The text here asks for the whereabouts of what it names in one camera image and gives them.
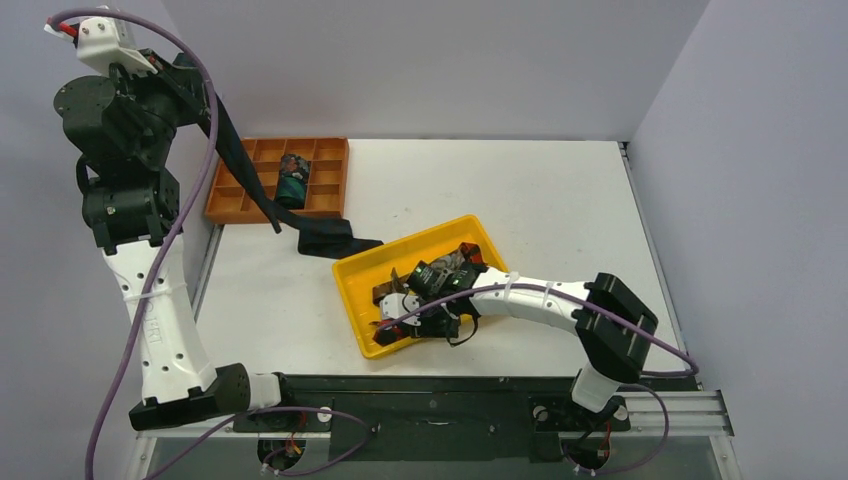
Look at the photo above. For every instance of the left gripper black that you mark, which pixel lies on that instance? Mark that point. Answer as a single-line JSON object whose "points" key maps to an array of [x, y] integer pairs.
{"points": [[183, 85]]}

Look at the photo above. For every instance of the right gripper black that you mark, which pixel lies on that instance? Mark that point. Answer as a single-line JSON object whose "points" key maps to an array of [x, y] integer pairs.
{"points": [[411, 316]]}

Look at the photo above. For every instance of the yellow plastic tray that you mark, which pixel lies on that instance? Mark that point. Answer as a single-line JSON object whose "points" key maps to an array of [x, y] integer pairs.
{"points": [[356, 275]]}

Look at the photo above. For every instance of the navy striped tie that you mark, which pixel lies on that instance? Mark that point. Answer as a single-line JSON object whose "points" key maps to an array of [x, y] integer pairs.
{"points": [[330, 238]]}

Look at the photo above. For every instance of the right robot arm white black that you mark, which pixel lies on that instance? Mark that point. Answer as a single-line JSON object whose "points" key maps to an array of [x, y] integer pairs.
{"points": [[611, 322]]}

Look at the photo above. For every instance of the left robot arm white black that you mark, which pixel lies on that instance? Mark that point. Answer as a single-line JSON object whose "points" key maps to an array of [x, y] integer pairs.
{"points": [[123, 124]]}

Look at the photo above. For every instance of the orange black striped tie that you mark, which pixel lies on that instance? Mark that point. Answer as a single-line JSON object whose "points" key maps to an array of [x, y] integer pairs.
{"points": [[429, 286]]}

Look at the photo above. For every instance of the orange wooden divider tray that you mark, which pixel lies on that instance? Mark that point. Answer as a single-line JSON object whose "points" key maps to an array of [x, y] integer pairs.
{"points": [[228, 203]]}

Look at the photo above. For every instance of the rolled green patterned tie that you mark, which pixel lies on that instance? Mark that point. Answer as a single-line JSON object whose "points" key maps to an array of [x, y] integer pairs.
{"points": [[293, 178]]}

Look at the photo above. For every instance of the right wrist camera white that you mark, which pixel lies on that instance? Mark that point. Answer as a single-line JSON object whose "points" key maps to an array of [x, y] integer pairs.
{"points": [[395, 305]]}

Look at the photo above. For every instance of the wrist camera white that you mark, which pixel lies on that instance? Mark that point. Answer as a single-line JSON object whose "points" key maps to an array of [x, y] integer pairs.
{"points": [[395, 305], [101, 41]]}

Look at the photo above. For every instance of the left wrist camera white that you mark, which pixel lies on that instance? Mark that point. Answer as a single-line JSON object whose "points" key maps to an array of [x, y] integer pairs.
{"points": [[101, 41]]}

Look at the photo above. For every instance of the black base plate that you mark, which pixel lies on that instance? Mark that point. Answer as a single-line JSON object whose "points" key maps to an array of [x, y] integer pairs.
{"points": [[327, 409]]}

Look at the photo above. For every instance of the aluminium frame rail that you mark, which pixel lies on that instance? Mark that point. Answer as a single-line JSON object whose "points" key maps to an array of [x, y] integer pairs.
{"points": [[687, 414]]}

